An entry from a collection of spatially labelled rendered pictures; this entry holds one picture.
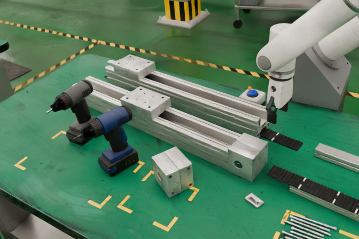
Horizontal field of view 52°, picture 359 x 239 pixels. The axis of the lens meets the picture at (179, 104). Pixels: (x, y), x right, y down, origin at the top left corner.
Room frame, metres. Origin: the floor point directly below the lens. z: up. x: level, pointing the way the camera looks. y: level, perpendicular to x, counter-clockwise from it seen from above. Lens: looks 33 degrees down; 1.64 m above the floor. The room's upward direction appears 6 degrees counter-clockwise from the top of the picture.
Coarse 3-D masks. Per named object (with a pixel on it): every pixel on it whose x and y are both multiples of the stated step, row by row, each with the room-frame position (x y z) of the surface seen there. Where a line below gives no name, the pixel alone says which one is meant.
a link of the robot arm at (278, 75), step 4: (268, 72) 1.04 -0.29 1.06; (272, 72) 1.02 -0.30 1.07; (276, 72) 1.01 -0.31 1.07; (288, 72) 1.00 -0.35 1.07; (292, 72) 1.01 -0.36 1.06; (272, 76) 1.02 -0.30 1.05; (276, 76) 1.00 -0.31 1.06; (280, 76) 1.00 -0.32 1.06; (284, 76) 1.00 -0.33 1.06; (288, 76) 1.00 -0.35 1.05; (292, 76) 1.01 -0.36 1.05
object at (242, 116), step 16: (112, 80) 1.55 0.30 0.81; (128, 80) 1.47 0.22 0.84; (144, 80) 1.41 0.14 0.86; (160, 80) 1.44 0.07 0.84; (176, 80) 1.38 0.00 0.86; (176, 96) 1.29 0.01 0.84; (192, 96) 1.24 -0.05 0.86; (208, 96) 1.26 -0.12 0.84; (224, 96) 1.22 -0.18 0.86; (192, 112) 1.23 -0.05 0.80; (208, 112) 1.18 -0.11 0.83; (224, 112) 1.13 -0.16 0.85; (240, 112) 1.10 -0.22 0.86; (256, 112) 1.12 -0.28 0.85; (240, 128) 1.08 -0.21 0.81; (256, 128) 1.04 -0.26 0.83
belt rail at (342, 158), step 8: (320, 144) 0.95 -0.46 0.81; (320, 152) 0.91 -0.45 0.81; (328, 152) 0.90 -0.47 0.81; (336, 152) 0.90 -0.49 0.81; (344, 152) 0.90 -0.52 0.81; (328, 160) 0.89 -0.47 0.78; (336, 160) 0.88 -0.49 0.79; (344, 160) 0.86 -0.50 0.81; (352, 160) 0.86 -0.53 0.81; (352, 168) 0.84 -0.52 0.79
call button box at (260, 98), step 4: (244, 92) 1.27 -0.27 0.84; (260, 92) 1.26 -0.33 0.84; (240, 96) 1.25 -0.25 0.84; (244, 96) 1.24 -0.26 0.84; (248, 96) 1.24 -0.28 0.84; (252, 96) 1.23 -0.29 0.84; (256, 96) 1.23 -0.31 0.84; (260, 96) 1.23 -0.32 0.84; (264, 96) 1.24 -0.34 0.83; (248, 100) 1.22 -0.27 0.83; (252, 100) 1.21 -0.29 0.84; (256, 100) 1.20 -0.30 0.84; (260, 100) 1.22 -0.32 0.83; (264, 100) 1.25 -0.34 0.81; (260, 104) 1.22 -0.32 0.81; (264, 104) 1.25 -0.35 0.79
